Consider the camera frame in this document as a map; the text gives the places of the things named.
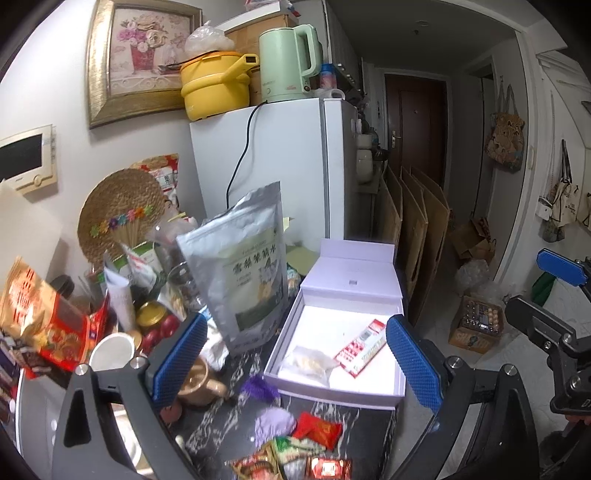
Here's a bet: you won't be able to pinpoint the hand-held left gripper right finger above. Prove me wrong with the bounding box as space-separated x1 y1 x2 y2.
383 315 541 480

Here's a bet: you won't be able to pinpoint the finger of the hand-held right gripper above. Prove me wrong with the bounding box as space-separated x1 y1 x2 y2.
504 295 583 363
537 248 591 289

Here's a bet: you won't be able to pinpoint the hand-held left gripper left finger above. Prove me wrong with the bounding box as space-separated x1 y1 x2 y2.
50 313 208 480

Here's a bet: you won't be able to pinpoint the red white packet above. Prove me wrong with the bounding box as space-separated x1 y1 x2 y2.
333 319 387 379

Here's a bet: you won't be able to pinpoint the clear bag white pieces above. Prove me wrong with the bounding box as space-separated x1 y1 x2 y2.
278 346 340 386

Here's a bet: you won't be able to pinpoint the lavender drawstring pouch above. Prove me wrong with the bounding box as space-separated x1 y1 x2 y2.
253 407 297 446

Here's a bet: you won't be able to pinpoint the red candy packet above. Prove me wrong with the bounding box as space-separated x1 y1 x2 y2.
292 412 343 449

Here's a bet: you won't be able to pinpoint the lavender gift box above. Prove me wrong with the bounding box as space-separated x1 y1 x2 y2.
263 237 407 409

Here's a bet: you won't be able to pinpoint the orange red snack packet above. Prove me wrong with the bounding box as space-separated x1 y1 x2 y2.
226 455 282 480

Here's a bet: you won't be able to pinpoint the clear red snack packet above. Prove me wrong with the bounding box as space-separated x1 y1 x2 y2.
305 457 352 480

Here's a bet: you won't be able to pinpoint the green snack packet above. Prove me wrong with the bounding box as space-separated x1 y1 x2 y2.
270 436 317 464

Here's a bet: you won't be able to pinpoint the green bag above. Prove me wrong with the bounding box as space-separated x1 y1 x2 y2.
531 272 557 305

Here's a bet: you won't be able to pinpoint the beige mug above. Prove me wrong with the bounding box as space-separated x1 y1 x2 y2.
178 355 229 407

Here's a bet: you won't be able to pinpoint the white crumpled tissue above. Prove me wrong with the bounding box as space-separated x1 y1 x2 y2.
201 318 232 370

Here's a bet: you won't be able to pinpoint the jar with gold lid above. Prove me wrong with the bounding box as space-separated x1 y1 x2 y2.
135 300 168 330

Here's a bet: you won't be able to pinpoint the cardboard box of small goods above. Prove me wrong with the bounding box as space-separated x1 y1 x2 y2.
449 295 506 355

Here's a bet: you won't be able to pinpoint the canvas tote bags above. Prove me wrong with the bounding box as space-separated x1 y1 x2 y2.
536 138 578 243

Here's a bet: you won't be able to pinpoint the ceramic cup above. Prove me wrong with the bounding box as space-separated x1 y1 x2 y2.
88 333 136 372

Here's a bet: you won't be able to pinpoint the crumpled plastic bag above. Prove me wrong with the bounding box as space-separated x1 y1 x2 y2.
455 258 509 305

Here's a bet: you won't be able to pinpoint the glass jar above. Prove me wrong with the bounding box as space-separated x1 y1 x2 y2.
167 262 206 311

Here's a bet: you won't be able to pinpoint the open cardboard box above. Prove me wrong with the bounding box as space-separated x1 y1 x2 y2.
450 217 497 264

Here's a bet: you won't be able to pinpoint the green white carton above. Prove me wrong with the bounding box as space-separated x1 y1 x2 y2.
121 240 167 287

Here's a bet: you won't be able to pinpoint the flat cardboard sheet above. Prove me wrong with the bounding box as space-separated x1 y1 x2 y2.
409 167 451 326
374 165 402 259
399 167 428 301

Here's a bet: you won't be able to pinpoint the silver standing pouch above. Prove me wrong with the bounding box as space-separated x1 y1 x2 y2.
176 181 289 355

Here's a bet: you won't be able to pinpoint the patterned tote bag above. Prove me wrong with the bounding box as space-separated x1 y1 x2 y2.
485 85 526 174

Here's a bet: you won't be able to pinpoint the orange snack bag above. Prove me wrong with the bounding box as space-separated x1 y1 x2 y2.
0 256 109 372

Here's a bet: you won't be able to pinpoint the dark printed packets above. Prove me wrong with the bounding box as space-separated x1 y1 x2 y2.
0 328 24 425

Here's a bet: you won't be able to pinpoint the woven straw fan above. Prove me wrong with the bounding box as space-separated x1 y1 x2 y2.
78 168 168 264

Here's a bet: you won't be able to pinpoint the red patterned package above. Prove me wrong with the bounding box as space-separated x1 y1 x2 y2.
129 153 181 208

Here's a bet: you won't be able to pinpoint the brown door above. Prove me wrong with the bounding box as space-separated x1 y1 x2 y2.
384 74 448 199

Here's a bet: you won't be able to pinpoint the white ceramic crock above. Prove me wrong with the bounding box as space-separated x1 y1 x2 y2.
355 134 375 183

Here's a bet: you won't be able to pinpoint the white fridge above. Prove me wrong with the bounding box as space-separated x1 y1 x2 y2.
189 97 361 241

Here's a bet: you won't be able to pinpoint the yellow cooking pot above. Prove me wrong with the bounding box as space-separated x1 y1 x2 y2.
180 52 260 121

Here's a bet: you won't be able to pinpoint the green electric kettle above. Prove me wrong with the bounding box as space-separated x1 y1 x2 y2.
259 24 324 103

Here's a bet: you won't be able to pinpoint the gold framed flower picture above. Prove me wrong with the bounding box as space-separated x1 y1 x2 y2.
85 0 204 130

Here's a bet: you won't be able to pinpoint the clear plastic bag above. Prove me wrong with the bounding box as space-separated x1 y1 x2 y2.
185 25 236 58

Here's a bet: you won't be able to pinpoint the brown cardboard box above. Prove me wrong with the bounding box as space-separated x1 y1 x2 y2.
222 14 301 51

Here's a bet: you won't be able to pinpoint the black power cable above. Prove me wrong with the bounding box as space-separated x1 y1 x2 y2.
225 102 266 213

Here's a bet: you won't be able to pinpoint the wall intercom panel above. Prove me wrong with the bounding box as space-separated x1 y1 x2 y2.
0 124 59 195

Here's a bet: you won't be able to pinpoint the white wall cabinets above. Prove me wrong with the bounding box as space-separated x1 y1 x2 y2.
323 0 368 93

